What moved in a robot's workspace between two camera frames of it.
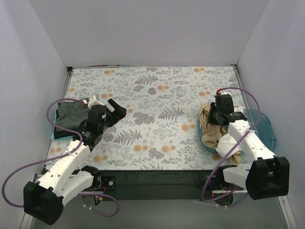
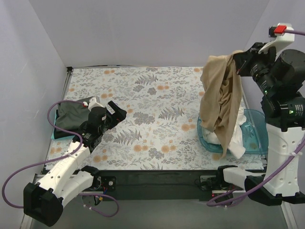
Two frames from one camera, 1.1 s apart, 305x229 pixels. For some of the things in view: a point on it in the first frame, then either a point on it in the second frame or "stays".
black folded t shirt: x=59 y=133 stays
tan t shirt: x=212 y=132 → x=221 y=97
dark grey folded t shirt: x=71 y=114 stays
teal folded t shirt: x=53 y=135 stays
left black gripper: x=112 y=114 stays
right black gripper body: x=212 y=117 → x=244 y=63
